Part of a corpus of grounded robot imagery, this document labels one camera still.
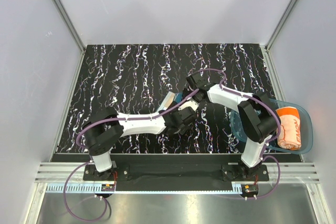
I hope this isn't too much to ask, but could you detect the right small connector board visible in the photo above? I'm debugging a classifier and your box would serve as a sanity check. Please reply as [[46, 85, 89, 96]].
[[242, 184, 259, 197]]

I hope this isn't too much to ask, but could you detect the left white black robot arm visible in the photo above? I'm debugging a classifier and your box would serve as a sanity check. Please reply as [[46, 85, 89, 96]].
[[80, 106, 197, 180]]

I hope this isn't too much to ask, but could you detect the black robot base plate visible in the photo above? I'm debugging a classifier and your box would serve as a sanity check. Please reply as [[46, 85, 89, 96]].
[[83, 154, 270, 194]]

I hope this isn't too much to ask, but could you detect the left aluminium frame post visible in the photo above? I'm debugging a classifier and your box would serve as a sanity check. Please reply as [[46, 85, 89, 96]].
[[52, 0, 86, 53]]

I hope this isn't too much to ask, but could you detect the aluminium frame post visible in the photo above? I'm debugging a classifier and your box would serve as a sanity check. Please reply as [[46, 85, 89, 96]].
[[264, 0, 316, 51], [52, 0, 86, 53]]

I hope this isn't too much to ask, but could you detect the blue translucent plastic tray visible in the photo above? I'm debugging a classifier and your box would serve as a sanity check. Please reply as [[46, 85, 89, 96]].
[[230, 99, 313, 155]]

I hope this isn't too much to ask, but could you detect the aluminium front rail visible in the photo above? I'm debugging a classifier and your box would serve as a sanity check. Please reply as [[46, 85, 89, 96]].
[[36, 163, 320, 184]]

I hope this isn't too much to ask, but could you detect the orange cartoon print towel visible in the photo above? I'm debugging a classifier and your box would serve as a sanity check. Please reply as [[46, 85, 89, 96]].
[[276, 106, 301, 151]]

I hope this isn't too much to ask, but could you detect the teal and cream towel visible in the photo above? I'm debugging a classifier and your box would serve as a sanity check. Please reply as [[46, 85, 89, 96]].
[[156, 91, 182, 112]]

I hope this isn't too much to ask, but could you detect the left small connector board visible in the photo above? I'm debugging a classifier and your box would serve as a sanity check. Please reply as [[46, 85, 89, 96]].
[[101, 184, 116, 192]]

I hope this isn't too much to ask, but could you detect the slotted grey cable duct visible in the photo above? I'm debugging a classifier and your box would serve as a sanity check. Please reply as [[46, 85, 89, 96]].
[[46, 183, 243, 195]]

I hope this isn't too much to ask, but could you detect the right aluminium frame post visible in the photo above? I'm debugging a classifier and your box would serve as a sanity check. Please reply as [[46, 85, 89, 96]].
[[264, 0, 316, 51]]

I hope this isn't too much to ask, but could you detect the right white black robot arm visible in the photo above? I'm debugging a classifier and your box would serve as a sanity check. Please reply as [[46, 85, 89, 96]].
[[186, 72, 281, 180]]

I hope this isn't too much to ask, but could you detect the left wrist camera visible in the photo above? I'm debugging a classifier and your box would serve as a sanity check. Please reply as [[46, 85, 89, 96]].
[[178, 99, 199, 111]]

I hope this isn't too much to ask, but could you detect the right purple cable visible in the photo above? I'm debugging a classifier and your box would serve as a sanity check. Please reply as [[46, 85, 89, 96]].
[[187, 68, 283, 200]]

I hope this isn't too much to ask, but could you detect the small connector board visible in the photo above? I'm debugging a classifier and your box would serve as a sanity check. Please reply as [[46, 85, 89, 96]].
[[242, 184, 259, 197], [101, 184, 116, 192]]

